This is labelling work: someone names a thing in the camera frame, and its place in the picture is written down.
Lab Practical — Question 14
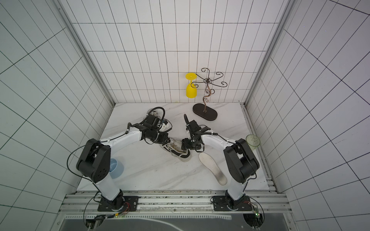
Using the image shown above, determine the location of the black white sneaker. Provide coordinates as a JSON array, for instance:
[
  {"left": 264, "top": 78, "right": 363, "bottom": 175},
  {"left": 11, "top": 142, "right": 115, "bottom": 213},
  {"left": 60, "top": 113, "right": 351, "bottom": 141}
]
[{"left": 161, "top": 138, "right": 191, "bottom": 162}]

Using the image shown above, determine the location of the white insole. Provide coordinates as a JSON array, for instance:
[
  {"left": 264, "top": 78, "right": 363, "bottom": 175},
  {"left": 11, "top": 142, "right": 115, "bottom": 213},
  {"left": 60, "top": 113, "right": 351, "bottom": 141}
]
[{"left": 198, "top": 152, "right": 227, "bottom": 185}]

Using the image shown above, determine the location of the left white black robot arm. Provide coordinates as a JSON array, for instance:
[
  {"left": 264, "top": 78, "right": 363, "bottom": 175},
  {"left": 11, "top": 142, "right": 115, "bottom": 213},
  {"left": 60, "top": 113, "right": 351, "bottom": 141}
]
[{"left": 76, "top": 114, "right": 170, "bottom": 202}]

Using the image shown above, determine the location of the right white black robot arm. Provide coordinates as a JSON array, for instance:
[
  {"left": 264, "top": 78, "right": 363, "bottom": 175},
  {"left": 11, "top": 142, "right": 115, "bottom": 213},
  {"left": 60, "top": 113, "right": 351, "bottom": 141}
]
[{"left": 182, "top": 117, "right": 260, "bottom": 201}]

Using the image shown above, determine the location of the black metal glass rack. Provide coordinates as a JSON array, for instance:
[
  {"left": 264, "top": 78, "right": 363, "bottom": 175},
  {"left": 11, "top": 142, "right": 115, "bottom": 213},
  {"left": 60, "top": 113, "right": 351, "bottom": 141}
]
[{"left": 192, "top": 67, "right": 228, "bottom": 121}]

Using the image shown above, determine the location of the yellow plastic wine glass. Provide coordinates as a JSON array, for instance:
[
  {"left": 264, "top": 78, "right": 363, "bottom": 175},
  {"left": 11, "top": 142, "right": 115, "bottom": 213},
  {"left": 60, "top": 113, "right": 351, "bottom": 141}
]
[{"left": 186, "top": 73, "right": 197, "bottom": 99}]

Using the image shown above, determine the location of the light blue ceramic mug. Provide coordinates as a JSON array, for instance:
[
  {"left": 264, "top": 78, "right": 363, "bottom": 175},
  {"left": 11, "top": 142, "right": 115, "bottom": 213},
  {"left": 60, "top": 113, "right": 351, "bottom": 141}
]
[{"left": 109, "top": 158, "right": 124, "bottom": 179}]

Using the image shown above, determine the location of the green transparent plastic cup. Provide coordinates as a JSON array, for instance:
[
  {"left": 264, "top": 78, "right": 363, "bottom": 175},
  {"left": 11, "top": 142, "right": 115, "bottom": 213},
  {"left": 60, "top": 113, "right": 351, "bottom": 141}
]
[{"left": 246, "top": 134, "right": 261, "bottom": 151}]

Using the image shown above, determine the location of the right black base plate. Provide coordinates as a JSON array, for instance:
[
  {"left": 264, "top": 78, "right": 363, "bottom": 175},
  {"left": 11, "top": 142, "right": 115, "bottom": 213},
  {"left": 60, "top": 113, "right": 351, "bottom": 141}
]
[{"left": 211, "top": 195, "right": 253, "bottom": 212}]

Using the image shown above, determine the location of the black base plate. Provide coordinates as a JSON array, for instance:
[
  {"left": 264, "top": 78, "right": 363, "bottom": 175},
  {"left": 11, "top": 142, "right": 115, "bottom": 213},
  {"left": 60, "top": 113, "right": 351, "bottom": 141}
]
[
  {"left": 211, "top": 195, "right": 253, "bottom": 212},
  {"left": 97, "top": 196, "right": 139, "bottom": 212}
]

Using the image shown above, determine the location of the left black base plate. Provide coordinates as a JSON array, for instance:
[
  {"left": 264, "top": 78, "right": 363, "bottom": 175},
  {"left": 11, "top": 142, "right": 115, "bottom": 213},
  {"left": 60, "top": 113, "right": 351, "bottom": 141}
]
[{"left": 97, "top": 196, "right": 139, "bottom": 212}]

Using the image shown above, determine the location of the aluminium rail frame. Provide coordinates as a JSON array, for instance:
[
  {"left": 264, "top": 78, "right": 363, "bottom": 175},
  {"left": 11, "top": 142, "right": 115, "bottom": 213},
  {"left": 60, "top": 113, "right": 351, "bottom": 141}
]
[{"left": 59, "top": 186, "right": 292, "bottom": 220}]

